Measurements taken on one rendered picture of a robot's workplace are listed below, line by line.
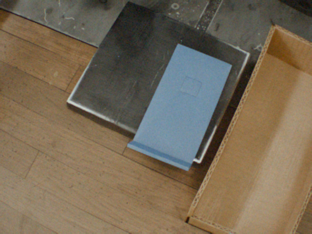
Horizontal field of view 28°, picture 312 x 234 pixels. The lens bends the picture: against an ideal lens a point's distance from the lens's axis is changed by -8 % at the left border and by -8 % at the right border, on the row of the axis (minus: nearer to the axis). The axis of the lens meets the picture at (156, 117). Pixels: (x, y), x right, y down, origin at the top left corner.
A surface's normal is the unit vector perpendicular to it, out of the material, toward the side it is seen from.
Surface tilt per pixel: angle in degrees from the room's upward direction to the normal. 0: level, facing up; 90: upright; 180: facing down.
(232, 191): 0
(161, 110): 0
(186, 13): 0
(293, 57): 90
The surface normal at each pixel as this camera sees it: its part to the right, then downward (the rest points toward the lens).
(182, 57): 0.05, -0.40
